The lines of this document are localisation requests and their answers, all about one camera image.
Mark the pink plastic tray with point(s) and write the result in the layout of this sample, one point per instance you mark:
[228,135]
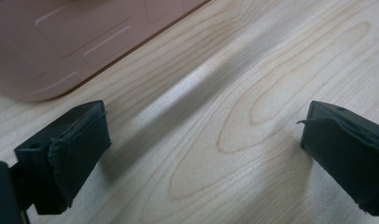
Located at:
[53,43]

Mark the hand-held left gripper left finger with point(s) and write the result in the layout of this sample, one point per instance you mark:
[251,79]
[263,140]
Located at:
[69,155]

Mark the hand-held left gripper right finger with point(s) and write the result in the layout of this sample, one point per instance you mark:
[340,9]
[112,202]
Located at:
[349,161]

